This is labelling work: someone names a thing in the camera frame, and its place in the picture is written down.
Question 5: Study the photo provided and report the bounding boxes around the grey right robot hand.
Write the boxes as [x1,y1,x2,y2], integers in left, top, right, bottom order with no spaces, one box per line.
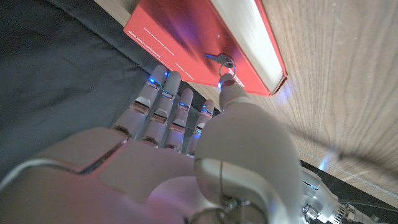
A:
[0,64,352,224]

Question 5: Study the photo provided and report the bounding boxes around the red notebook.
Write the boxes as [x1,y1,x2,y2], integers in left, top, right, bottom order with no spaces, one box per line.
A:
[123,0,289,98]

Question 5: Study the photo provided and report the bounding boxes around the metal key ring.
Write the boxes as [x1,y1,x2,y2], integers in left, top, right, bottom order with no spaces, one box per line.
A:
[218,63,238,82]

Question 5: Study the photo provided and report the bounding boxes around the small metal key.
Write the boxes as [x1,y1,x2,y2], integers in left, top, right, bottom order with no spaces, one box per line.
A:
[203,52,235,69]

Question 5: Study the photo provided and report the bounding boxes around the black fabric backdrop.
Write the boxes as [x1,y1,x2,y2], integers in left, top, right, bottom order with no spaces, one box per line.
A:
[0,0,220,183]

